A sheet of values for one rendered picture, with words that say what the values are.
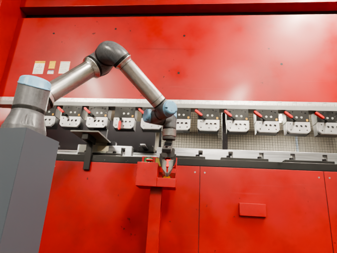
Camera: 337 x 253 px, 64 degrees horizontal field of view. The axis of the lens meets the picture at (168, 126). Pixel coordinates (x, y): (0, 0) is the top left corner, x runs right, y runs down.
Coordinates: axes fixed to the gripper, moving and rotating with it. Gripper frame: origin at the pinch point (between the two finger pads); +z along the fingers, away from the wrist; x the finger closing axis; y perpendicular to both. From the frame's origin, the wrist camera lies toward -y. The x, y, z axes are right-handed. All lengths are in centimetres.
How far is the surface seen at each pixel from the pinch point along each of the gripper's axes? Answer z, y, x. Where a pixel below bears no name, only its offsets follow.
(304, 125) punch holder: -39, 36, -89
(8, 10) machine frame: -128, 43, 137
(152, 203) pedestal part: 15.1, -2.8, 6.6
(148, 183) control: 5.6, -7.0, 8.5
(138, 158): -10.4, 28.0, 19.9
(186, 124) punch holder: -38, 41, -10
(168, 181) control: 4.2, -6.9, -1.1
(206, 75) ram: -76, 43, -23
